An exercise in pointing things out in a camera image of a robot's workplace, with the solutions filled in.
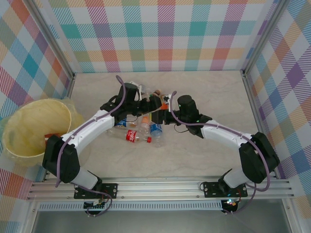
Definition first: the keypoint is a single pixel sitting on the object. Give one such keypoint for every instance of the clear bottle white green label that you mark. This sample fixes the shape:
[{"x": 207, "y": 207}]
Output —
[{"x": 143, "y": 89}]

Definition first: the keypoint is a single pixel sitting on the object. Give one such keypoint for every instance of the blue cap bottle blue label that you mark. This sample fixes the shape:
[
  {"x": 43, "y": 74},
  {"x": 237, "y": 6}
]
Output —
[{"x": 124, "y": 124}]

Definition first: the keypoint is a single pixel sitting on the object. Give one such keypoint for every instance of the tan capped bottle red label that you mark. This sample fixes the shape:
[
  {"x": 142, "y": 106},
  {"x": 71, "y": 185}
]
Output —
[{"x": 52, "y": 136}]

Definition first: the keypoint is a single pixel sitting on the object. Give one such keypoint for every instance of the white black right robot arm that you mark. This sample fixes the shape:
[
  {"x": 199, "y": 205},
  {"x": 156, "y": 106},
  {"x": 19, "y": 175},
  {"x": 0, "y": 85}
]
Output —
[{"x": 223, "y": 136}]

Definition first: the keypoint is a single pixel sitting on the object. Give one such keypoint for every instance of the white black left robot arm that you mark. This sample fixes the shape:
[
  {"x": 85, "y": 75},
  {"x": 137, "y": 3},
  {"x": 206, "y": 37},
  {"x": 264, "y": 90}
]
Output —
[{"x": 90, "y": 128}]

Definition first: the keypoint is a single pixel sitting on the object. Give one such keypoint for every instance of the round white waste bin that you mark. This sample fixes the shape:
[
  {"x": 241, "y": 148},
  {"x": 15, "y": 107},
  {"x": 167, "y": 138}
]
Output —
[{"x": 85, "y": 155}]

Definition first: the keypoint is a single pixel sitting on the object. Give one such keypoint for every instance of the clear bottle with orange label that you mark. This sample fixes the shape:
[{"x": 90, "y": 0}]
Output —
[{"x": 145, "y": 121}]

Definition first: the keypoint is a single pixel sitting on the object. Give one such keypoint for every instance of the capless clear bottle blue label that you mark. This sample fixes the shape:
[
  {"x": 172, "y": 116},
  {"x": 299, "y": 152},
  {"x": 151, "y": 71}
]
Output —
[{"x": 156, "y": 129}]

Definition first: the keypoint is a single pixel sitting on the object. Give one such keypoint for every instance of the red label cola bottle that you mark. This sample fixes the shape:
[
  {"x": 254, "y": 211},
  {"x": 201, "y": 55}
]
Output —
[{"x": 131, "y": 136}]

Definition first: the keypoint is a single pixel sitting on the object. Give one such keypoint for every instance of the aluminium left table edge rail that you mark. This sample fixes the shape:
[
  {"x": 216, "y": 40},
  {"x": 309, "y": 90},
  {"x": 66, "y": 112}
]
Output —
[{"x": 70, "y": 85}]

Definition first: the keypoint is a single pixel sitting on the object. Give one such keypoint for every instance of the aluminium table edge rail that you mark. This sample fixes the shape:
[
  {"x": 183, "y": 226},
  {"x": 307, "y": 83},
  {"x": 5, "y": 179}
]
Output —
[
  {"x": 70, "y": 85},
  {"x": 258, "y": 116}
]

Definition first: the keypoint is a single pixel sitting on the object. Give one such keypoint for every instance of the aluminium mounting rail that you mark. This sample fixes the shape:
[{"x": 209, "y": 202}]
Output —
[{"x": 158, "y": 187}]

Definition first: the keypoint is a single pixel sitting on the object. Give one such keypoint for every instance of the aluminium right table edge rail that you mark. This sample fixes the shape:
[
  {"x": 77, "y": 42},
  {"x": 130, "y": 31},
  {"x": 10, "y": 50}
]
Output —
[{"x": 258, "y": 116}]

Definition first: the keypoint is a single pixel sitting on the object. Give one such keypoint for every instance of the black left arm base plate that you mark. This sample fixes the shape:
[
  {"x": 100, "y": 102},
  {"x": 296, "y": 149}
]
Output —
[{"x": 111, "y": 190}]

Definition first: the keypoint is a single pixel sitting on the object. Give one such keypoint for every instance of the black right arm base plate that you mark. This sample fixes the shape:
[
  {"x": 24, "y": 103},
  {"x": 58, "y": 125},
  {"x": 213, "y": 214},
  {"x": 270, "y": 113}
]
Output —
[{"x": 211, "y": 189}]

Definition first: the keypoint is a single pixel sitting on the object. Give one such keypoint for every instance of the aluminium left frame post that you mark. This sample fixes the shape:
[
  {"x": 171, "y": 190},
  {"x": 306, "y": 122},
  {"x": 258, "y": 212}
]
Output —
[{"x": 53, "y": 41}]

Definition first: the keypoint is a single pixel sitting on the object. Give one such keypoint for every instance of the aluminium frame post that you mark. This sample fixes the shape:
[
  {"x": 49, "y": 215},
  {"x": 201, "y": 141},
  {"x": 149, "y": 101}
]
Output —
[
  {"x": 53, "y": 41},
  {"x": 264, "y": 36}
]

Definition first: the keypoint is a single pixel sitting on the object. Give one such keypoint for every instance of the aluminium right frame post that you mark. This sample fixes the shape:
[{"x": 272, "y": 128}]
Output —
[{"x": 264, "y": 36}]

